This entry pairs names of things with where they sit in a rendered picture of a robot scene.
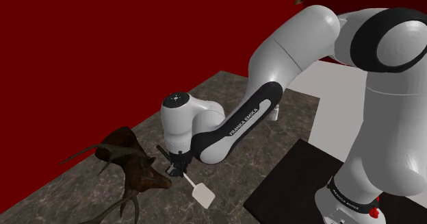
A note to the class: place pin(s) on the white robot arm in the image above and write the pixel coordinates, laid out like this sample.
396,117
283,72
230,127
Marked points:
383,123

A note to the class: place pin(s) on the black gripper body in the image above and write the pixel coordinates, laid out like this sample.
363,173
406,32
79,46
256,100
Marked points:
180,161

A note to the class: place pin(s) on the small white bottle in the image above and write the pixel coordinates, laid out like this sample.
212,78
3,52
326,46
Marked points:
274,113

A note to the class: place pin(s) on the brown horned dinosaur head figure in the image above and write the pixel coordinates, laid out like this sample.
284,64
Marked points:
138,170

